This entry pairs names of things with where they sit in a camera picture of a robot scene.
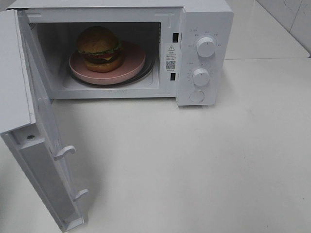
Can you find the round white door button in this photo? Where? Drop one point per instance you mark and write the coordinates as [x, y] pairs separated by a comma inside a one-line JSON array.
[[197, 96]]

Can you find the pink round plate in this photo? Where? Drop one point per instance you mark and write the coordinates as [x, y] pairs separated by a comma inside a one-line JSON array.
[[131, 51]]

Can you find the burger with lettuce and tomato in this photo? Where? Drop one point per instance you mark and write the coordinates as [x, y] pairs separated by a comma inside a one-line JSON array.
[[101, 50]]

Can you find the white microwave door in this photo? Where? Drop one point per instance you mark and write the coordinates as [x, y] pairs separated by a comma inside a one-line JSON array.
[[27, 122]]

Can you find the glass microwave turntable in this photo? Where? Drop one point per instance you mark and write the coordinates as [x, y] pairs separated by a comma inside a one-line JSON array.
[[148, 70]]

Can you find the lower white timer knob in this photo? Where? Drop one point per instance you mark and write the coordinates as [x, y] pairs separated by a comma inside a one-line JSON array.
[[201, 77]]

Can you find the upper white power knob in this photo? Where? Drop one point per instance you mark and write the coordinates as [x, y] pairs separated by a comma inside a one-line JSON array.
[[206, 46]]

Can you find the white microwave oven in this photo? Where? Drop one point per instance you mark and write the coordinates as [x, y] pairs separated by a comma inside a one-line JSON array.
[[166, 29]]

